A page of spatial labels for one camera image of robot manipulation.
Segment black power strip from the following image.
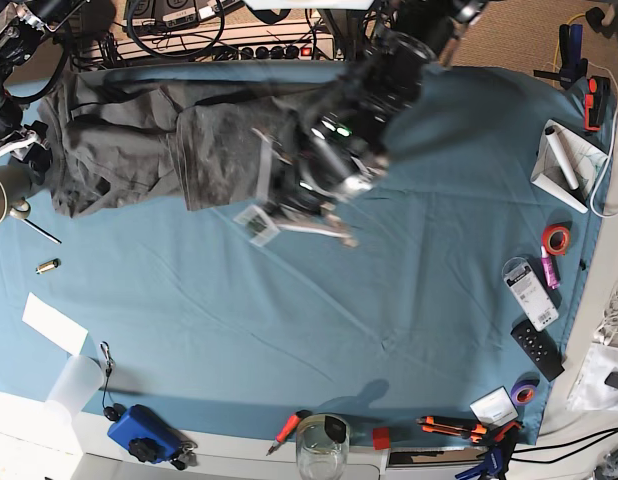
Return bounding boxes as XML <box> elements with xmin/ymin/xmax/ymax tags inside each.
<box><xmin>237</xmin><ymin>44</ymin><xmax>333</xmax><ymax>61</ymax></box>

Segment blue clamp at corner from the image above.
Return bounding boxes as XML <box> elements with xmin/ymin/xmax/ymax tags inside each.
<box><xmin>533</xmin><ymin>24</ymin><xmax>588</xmax><ymax>90</ymax></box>

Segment black lanyard with clip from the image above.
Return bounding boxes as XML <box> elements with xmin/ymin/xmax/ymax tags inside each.
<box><xmin>98</xmin><ymin>340</ymin><xmax>126</xmax><ymax>422</ymax></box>

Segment small AA battery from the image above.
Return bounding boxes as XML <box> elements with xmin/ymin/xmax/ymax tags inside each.
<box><xmin>35</xmin><ymin>259</ymin><xmax>61</xmax><ymax>275</ymax></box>

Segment purple tape roll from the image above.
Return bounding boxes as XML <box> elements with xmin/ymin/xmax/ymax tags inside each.
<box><xmin>510</xmin><ymin>379</ymin><xmax>539</xmax><ymax>407</ymax></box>

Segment white power cable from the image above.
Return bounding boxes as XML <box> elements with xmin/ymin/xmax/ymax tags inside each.
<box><xmin>586</xmin><ymin>59</ymin><xmax>618</xmax><ymax>219</ymax></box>

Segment small red cube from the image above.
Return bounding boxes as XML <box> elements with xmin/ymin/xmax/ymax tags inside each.
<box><xmin>372</xmin><ymin>427</ymin><xmax>391</xmax><ymax>451</ymax></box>

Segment white small card box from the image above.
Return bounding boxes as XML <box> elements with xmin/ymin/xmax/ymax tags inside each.
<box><xmin>470</xmin><ymin>387</ymin><xmax>518</xmax><ymax>427</ymax></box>

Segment red handled screwdriver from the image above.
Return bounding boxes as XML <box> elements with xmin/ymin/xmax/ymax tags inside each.
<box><xmin>266</xmin><ymin>409</ymin><xmax>311</xmax><ymax>456</ymax></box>

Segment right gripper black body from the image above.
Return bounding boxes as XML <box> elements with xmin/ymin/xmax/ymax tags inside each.
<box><xmin>0</xmin><ymin>107</ymin><xmax>53</xmax><ymax>175</ymax></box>

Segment dark grey T-shirt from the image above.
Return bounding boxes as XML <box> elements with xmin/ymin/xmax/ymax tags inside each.
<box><xmin>38</xmin><ymin>74</ymin><xmax>328</xmax><ymax>218</ymax></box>

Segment white paper card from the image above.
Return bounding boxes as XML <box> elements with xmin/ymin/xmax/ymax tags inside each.
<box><xmin>22</xmin><ymin>293</ymin><xmax>88</xmax><ymax>355</ymax></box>

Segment blue black bar clamp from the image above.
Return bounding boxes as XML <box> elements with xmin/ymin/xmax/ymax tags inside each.
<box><xmin>455</xmin><ymin>421</ymin><xmax>523</xmax><ymax>480</ymax></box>

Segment white rolled paper tube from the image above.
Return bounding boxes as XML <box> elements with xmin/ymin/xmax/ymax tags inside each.
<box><xmin>544</xmin><ymin>126</ymin><xmax>579</xmax><ymax>191</ymax></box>

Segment black remote control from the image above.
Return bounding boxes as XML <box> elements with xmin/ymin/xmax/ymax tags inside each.
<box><xmin>511</xmin><ymin>319</ymin><xmax>564</xmax><ymax>383</ymax></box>

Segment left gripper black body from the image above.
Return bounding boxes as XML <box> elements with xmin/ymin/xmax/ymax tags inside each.
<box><xmin>268</xmin><ymin>134</ymin><xmax>389</xmax><ymax>218</ymax></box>

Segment blue table cloth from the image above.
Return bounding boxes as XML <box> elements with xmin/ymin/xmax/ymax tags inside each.
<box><xmin>0</xmin><ymin>67</ymin><xmax>600</xmax><ymax>444</ymax></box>

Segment orange black utility knife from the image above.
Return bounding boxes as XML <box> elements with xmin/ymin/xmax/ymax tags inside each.
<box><xmin>416</xmin><ymin>416</ymin><xmax>488</xmax><ymax>443</ymax></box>

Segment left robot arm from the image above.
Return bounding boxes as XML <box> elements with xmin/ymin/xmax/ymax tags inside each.
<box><xmin>235</xmin><ymin>1</ymin><xmax>487</xmax><ymax>246</ymax></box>

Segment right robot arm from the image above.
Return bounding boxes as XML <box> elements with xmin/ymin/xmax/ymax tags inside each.
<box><xmin>0</xmin><ymin>1</ymin><xmax>84</xmax><ymax>185</ymax></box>

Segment orange black clamp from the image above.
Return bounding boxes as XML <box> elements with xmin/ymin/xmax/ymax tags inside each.
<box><xmin>584</xmin><ymin>75</ymin><xmax>611</xmax><ymax>132</ymax></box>

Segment keys with padlock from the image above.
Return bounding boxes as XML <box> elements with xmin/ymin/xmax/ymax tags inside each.
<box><xmin>169</xmin><ymin>441</ymin><xmax>197</xmax><ymax>471</ymax></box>

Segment translucent plastic cup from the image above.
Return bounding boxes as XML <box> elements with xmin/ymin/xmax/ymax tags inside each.
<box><xmin>44</xmin><ymin>355</ymin><xmax>105</xmax><ymax>425</ymax></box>

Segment clear plastic bit case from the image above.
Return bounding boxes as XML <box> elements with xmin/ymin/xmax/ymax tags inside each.
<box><xmin>502</xmin><ymin>257</ymin><xmax>559</xmax><ymax>331</ymax></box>

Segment clear drinking glass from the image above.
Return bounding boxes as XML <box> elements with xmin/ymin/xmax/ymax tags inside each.
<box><xmin>295</xmin><ymin>414</ymin><xmax>350</xmax><ymax>480</ymax></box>

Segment blue box with knob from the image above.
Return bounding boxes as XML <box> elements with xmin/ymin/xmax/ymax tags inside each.
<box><xmin>107</xmin><ymin>404</ymin><xmax>182</xmax><ymax>464</ymax></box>

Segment pink glue tube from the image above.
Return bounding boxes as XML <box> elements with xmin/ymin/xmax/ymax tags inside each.
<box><xmin>541</xmin><ymin>246</ymin><xmax>560</xmax><ymax>290</ymax></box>

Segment red tape roll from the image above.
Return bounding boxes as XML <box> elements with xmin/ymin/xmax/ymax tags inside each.
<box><xmin>541</xmin><ymin>224</ymin><xmax>571</xmax><ymax>256</ymax></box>

